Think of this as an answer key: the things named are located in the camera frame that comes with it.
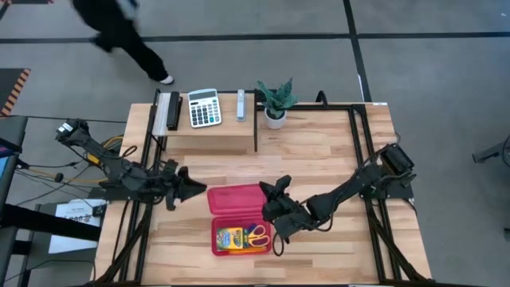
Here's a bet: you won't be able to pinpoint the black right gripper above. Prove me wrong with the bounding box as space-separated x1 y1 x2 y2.
258 174 316 244

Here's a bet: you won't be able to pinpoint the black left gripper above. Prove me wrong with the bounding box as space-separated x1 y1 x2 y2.
159 159 208 211

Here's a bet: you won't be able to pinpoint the pink plastic pencil case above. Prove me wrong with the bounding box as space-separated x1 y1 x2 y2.
206 183 273 257

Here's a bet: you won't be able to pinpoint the colourful rainbow toys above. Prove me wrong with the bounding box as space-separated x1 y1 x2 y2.
242 223 272 249

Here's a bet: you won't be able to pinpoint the Crayola crayon box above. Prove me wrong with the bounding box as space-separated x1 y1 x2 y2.
215 226 245 252

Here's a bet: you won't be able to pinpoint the white plant pot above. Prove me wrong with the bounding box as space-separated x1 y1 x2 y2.
264 107 288 130

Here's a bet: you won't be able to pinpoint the wooden shelf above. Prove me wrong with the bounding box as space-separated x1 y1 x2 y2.
152 92 257 151

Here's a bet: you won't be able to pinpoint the black stapler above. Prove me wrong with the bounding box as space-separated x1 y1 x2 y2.
166 90 183 132

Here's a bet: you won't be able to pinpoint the white desk calculator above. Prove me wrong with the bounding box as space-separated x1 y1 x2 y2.
186 88 223 129

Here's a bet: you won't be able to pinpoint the green leafy plant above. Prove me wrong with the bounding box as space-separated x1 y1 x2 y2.
257 77 299 120

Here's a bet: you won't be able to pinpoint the grey stapler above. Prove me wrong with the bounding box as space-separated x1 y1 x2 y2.
236 88 247 122

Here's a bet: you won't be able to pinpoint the white paper sheet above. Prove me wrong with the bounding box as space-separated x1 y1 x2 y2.
48 199 107 255

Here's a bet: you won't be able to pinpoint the person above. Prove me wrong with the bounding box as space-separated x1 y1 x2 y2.
71 0 175 86

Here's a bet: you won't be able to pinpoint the hazard striped floor mat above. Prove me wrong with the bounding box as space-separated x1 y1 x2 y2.
0 67 32 117

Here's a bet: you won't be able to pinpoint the grey tripod stand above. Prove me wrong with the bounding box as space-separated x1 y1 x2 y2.
472 135 510 167

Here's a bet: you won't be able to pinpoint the yellow cable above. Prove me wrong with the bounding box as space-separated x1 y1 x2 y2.
23 135 125 185

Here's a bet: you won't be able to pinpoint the black metal table frame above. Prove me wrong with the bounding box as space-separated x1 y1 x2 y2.
91 88 435 287

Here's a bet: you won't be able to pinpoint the black floor cable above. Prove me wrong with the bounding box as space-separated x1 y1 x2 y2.
15 159 104 208

